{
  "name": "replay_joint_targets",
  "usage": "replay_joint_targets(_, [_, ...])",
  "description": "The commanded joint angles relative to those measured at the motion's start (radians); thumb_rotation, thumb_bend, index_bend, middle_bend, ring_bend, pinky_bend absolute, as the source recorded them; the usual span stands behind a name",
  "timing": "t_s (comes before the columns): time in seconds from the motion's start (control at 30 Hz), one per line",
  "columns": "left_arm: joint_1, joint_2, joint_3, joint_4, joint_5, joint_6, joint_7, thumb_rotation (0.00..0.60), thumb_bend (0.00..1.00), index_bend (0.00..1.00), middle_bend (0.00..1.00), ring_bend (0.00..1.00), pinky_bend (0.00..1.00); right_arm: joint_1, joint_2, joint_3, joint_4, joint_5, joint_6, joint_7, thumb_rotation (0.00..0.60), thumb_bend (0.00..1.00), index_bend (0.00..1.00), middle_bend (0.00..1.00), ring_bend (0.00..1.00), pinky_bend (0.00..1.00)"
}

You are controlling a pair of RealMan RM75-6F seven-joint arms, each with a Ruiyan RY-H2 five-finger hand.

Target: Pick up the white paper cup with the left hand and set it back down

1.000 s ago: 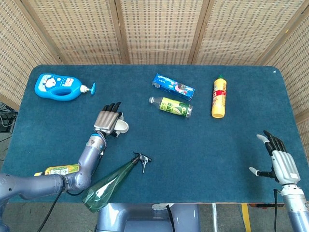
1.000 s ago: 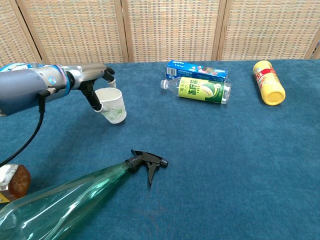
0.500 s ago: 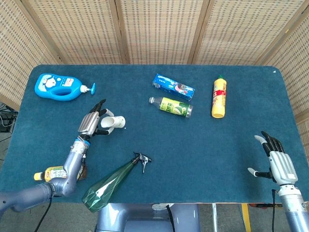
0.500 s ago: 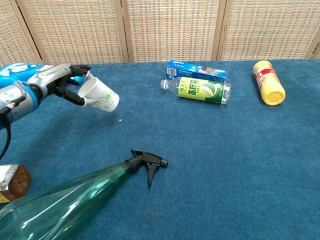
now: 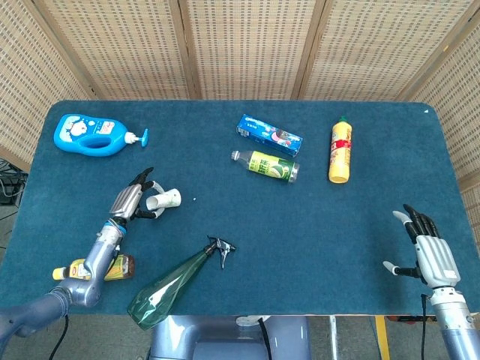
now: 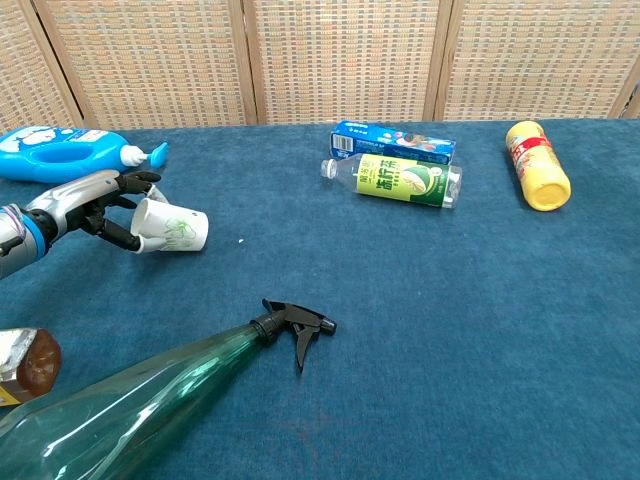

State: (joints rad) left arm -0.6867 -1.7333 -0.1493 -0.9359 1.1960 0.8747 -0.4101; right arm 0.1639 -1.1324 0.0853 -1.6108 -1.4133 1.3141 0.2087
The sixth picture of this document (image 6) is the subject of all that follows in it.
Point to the blue pump detergent bottle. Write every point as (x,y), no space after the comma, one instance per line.
(102,159)

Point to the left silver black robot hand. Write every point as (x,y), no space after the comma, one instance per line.
(75,197)

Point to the white paper cup green print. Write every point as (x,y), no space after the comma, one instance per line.
(175,230)

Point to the blue toothpaste box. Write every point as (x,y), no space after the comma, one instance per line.
(380,142)

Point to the green spray bottle black trigger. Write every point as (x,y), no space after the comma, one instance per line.
(150,395)

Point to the clear bottle green label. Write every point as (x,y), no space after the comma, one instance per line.
(395,182)

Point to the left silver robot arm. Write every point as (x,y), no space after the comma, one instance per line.
(10,250)

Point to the yellow squeeze bottle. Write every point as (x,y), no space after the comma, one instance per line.
(540,170)

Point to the woven bamboo folding screen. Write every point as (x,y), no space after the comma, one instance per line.
(340,60)

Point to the blue felt table cover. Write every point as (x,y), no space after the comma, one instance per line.
(450,300)

